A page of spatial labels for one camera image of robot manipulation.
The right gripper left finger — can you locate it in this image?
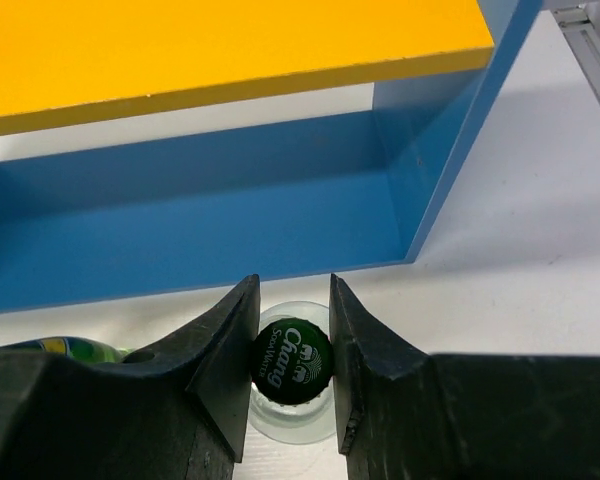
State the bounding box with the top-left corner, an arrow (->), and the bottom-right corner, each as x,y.
0,275 -> 260,479

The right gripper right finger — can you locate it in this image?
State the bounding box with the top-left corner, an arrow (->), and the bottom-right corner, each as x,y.
329,276 -> 600,479

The clear Chang soda bottle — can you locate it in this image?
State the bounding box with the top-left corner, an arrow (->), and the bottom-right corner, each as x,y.
249,301 -> 335,445

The blue and yellow wooden shelf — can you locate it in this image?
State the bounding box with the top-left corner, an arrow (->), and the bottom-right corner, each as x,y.
0,1 -> 541,313

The green Perrier bottle front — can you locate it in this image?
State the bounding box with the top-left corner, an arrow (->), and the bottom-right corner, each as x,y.
6,337 -> 131,364

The aluminium right side rail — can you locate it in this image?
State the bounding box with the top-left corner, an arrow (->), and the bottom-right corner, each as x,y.
545,1 -> 600,105

